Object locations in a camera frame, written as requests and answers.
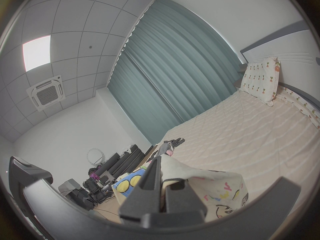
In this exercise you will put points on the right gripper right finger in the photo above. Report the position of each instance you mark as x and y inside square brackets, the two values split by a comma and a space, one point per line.
[185, 201]

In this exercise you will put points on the blue-green curtain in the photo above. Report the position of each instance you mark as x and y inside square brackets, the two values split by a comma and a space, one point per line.
[175, 71]

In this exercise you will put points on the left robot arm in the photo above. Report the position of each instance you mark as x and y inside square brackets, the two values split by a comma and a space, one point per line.
[100, 194]

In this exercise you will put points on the bed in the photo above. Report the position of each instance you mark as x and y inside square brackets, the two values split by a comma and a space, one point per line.
[237, 134]

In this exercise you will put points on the dark wooden bedside table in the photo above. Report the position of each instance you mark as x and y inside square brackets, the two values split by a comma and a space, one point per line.
[243, 67]

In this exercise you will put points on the pile of clothes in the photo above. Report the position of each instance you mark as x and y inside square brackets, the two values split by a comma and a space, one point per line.
[166, 147]

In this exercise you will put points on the square ceiling light panel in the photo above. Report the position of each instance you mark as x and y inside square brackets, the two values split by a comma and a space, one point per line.
[37, 52]

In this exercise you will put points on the white printed pyjama top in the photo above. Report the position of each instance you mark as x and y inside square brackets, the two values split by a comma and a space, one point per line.
[212, 184]

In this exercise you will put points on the black padded rolls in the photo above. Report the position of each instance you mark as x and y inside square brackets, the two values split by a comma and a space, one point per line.
[125, 161]

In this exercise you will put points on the white printed pillow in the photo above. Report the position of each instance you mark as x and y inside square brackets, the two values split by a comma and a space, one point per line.
[260, 81]

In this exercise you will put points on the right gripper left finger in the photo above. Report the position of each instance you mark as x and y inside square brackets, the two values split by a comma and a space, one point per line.
[147, 196]

